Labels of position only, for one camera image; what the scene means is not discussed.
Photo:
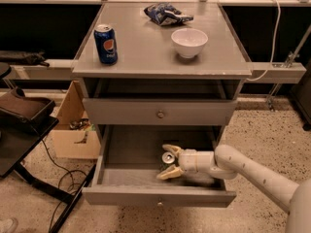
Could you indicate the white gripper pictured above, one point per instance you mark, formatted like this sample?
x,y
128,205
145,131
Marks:
x,y
189,160

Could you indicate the green soda can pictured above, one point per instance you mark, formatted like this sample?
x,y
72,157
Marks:
x,y
167,160

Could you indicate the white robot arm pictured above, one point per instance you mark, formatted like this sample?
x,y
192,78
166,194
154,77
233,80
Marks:
x,y
226,162

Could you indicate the open grey middle drawer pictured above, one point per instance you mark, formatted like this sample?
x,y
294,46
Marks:
x,y
131,158

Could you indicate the closed grey top drawer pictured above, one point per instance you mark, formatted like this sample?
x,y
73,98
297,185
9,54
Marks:
x,y
159,111

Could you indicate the grey drawer cabinet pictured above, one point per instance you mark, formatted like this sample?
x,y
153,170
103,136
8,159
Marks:
x,y
148,66

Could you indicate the blue Pepsi can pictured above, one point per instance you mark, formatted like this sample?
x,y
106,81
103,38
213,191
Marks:
x,y
106,44

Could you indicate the cardboard box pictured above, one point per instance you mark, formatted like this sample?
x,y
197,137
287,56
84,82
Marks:
x,y
74,136

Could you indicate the white ceramic bowl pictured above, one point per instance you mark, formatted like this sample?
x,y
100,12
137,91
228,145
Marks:
x,y
189,42

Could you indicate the blue chip bag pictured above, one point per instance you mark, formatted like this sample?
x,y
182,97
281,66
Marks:
x,y
164,14

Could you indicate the black side table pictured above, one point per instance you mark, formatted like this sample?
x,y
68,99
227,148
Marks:
x,y
15,145

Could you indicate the brown padded object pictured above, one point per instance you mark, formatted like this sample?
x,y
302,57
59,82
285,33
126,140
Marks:
x,y
16,107

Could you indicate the white shoe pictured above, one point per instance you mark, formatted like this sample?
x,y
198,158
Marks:
x,y
8,225

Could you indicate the black cloth on ledge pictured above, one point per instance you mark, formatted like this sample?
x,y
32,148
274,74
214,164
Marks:
x,y
23,58

